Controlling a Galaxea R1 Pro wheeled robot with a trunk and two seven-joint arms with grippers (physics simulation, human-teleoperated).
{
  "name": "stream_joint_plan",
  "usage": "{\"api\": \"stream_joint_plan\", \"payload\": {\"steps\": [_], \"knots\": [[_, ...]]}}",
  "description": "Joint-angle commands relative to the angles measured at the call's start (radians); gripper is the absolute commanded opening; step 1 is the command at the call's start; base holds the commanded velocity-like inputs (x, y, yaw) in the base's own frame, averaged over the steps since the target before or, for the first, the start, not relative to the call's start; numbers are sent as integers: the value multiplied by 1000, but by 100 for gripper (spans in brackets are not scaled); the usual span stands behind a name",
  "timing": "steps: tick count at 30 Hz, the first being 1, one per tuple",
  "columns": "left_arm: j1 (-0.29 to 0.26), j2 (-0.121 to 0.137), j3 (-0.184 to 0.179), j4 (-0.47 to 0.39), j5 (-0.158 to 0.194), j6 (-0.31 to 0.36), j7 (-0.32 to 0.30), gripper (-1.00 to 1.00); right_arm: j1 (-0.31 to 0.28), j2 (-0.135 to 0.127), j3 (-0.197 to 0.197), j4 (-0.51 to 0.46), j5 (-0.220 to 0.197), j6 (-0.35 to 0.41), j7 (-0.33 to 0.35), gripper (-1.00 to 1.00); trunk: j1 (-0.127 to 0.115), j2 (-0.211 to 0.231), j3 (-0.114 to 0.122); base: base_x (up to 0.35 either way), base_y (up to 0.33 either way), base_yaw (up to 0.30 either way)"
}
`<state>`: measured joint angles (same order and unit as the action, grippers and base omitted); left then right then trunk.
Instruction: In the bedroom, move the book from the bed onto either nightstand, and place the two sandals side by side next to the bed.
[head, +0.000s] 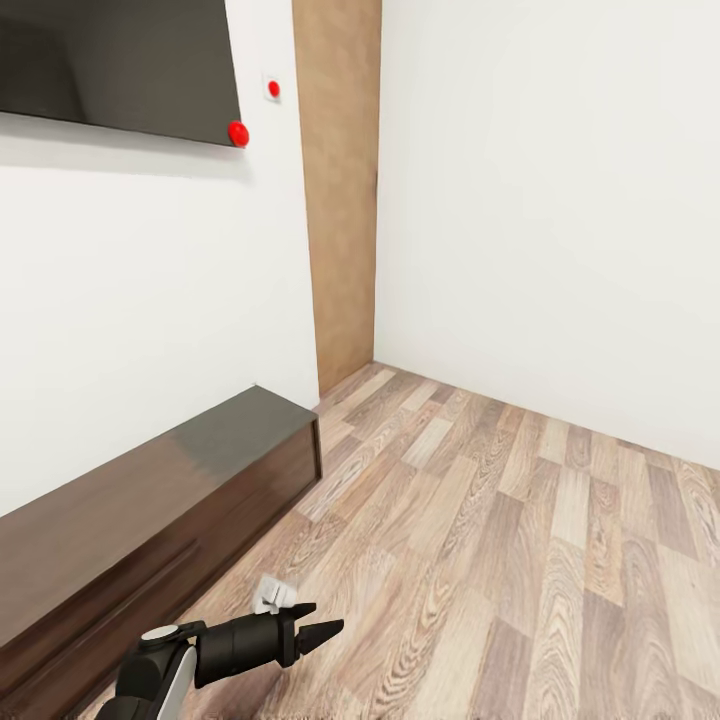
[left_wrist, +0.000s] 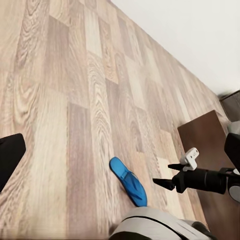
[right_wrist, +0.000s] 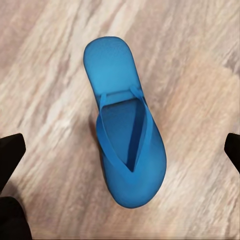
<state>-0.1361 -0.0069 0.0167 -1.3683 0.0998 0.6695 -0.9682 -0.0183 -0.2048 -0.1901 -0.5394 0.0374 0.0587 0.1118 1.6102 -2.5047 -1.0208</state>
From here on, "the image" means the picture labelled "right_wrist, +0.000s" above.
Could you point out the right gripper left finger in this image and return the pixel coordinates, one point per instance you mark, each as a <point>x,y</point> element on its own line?
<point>12,149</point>

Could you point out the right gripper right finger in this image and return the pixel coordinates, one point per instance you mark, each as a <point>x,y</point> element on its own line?
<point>232,149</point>

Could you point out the sandal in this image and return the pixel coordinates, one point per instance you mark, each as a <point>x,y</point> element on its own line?
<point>133,152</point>

